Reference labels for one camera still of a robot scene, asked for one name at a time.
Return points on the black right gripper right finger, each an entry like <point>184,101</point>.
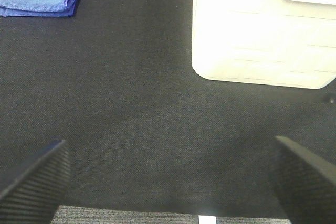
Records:
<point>303,182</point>

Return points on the black fabric table mat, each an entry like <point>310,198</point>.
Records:
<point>146,133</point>

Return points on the white plastic basket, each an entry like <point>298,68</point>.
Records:
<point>288,43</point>

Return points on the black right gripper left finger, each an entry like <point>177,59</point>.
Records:
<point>32,191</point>

